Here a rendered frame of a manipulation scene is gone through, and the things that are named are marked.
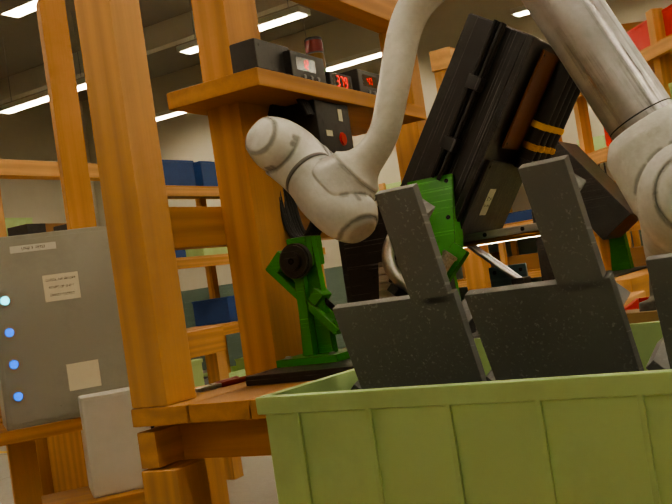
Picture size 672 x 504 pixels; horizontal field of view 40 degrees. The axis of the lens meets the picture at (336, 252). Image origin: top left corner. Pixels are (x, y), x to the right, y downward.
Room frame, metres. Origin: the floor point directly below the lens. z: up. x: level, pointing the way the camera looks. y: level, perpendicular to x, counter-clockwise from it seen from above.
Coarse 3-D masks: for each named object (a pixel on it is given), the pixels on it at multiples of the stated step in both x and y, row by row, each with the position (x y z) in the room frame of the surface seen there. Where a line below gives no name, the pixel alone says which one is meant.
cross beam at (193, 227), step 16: (176, 208) 1.96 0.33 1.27; (192, 208) 2.01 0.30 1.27; (208, 208) 2.06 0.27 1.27; (176, 224) 1.96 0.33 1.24; (192, 224) 2.00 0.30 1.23; (208, 224) 2.05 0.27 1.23; (304, 224) 2.42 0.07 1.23; (176, 240) 1.95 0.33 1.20; (192, 240) 2.00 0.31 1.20; (208, 240) 2.05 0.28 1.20; (224, 240) 2.10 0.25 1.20
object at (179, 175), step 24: (168, 168) 7.37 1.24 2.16; (192, 168) 7.60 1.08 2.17; (168, 192) 7.19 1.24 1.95; (192, 192) 7.44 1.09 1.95; (216, 192) 7.72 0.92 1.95; (192, 264) 7.33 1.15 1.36; (216, 264) 7.59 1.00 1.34; (216, 288) 8.31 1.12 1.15; (216, 312) 7.91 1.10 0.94; (240, 360) 8.43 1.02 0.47
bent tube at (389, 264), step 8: (384, 248) 2.13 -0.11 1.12; (392, 248) 2.13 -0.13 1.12; (384, 256) 2.13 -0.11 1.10; (392, 256) 2.13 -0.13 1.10; (384, 264) 2.13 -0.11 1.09; (392, 264) 2.12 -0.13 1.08; (392, 272) 2.11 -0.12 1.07; (400, 272) 2.11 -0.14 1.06; (392, 280) 2.11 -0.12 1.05; (400, 280) 2.10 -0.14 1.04
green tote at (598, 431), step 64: (320, 384) 1.02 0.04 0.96; (448, 384) 0.82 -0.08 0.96; (512, 384) 0.78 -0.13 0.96; (576, 384) 0.75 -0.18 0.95; (640, 384) 0.72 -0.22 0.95; (320, 448) 0.91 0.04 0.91; (384, 448) 0.86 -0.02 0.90; (448, 448) 0.83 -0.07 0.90; (512, 448) 0.79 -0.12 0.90; (576, 448) 0.76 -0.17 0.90; (640, 448) 0.73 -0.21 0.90
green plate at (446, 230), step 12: (420, 180) 2.16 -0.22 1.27; (432, 180) 2.14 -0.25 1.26; (444, 180) 2.13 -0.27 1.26; (420, 192) 2.15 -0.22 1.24; (432, 192) 2.14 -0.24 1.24; (444, 192) 2.12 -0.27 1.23; (432, 204) 2.13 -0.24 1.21; (444, 204) 2.11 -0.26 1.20; (432, 216) 2.12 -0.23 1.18; (444, 216) 2.11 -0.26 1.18; (432, 228) 2.12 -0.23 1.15; (444, 228) 2.10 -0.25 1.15; (456, 228) 2.14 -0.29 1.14; (444, 240) 2.10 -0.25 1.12; (456, 240) 2.09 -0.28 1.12
